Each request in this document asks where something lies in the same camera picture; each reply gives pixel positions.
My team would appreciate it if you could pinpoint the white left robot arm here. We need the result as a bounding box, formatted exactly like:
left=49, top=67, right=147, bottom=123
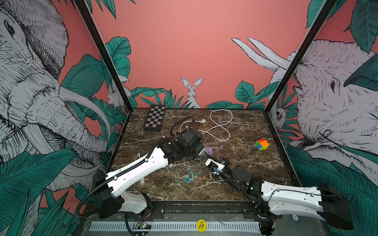
left=75, top=127, right=203, bottom=219

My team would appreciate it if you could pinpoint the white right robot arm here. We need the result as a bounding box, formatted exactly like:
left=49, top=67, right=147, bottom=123
left=210, top=160, right=354, bottom=230

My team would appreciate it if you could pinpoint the purple power strip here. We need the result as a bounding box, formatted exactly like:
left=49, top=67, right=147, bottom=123
left=204, top=147, right=213, bottom=155

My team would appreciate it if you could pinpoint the black white chessboard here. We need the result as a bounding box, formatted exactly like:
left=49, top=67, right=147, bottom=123
left=143, top=105, right=166, bottom=132

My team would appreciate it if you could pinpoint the colourful puzzle cube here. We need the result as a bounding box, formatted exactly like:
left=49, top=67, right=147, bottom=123
left=255, top=138, right=270, bottom=150

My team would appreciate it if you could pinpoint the yellow round sticker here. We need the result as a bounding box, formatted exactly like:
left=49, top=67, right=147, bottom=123
left=196, top=219, right=207, bottom=232

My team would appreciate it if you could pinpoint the white power strip cord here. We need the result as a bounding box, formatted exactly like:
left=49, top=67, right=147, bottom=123
left=179, top=109, right=234, bottom=142

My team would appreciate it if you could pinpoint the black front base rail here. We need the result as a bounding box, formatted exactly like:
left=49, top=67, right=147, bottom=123
left=85, top=200, right=278, bottom=220

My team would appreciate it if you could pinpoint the white ribbed cable duct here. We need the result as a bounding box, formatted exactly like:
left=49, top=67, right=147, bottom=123
left=89, top=221, right=260, bottom=233

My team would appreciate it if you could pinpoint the black left frame post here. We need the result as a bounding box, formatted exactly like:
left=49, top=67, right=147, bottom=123
left=74, top=0, right=133, bottom=112

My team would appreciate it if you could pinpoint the black frame post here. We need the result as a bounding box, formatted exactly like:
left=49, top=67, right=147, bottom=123
left=264, top=0, right=337, bottom=113
left=74, top=0, right=133, bottom=112

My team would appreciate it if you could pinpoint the black right frame post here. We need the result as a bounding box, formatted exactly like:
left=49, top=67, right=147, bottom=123
left=264, top=0, right=337, bottom=113

